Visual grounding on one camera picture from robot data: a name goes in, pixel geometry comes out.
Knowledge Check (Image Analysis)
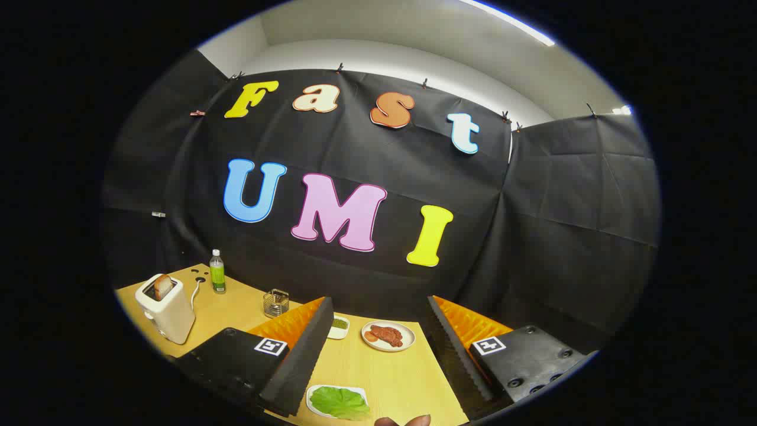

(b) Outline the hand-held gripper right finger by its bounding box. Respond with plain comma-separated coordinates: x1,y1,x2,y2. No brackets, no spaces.
426,295,599,422

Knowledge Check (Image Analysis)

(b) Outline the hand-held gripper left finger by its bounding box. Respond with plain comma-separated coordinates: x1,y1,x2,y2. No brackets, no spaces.
174,296,335,418

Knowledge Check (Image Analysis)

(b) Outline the green lettuce leaf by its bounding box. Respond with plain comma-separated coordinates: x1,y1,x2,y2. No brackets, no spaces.
310,386,371,422

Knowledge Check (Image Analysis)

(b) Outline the round white steak plate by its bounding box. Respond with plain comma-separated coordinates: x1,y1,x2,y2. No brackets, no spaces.
361,320,416,353

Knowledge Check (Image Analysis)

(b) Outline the square white plate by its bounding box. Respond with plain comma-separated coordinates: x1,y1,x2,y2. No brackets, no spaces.
306,385,370,419

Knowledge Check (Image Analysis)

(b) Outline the brown steak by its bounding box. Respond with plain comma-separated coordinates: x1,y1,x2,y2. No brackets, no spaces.
370,325,404,348

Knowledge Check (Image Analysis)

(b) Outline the green label drink bottle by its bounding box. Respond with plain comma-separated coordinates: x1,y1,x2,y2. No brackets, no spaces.
209,249,227,294

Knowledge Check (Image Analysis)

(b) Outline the white toaster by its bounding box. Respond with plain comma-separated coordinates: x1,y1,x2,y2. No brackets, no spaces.
135,273,196,345

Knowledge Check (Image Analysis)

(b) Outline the black backdrop cloth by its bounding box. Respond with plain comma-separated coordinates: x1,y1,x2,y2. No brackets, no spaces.
101,50,662,356

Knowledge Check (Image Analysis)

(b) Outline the metal wire utensil holder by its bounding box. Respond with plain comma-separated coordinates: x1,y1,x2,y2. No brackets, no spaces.
263,289,290,318

